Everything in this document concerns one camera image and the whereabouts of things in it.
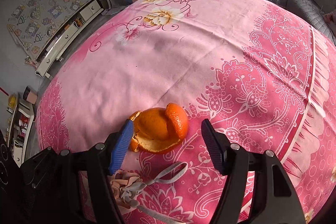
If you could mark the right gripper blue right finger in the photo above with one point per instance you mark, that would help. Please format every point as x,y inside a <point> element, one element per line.
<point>217,145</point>

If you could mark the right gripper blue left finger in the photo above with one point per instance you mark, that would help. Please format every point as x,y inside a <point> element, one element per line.
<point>121,146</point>

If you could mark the orange peel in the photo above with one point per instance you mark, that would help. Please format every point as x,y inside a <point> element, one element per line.
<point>159,129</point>

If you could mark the small white shelf unit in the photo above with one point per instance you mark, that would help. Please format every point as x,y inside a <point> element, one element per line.
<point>19,127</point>

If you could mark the pink floral table cloth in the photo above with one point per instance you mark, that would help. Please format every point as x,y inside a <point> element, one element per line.
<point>261,75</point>

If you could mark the white low drawer cabinet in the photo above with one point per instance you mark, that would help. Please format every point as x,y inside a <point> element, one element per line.
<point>65,35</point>

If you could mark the left baby print pillow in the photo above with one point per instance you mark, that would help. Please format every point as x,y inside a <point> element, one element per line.
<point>330,19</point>

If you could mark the cartoon print wall cloth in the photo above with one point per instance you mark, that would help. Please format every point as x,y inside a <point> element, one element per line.
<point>34,22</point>

